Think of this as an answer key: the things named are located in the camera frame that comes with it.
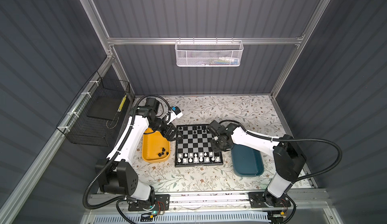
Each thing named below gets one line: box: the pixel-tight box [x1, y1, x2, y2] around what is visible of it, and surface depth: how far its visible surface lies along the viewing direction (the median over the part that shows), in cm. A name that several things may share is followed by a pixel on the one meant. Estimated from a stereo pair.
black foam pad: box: [86, 95, 126, 121], surface depth 76 cm
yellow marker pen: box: [117, 94, 127, 113], surface depth 81 cm
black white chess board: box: [174, 124, 224, 168], surface depth 91 cm
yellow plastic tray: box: [142, 127, 171, 163], surface depth 91 cm
